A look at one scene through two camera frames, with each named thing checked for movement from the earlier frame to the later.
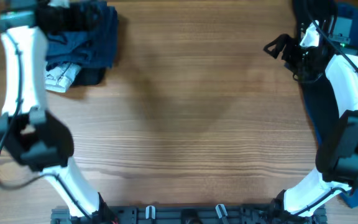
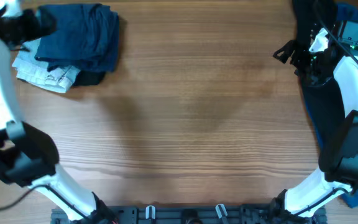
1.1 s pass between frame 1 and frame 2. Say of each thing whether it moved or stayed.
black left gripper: moved
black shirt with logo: stayed
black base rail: stayed
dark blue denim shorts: stayed
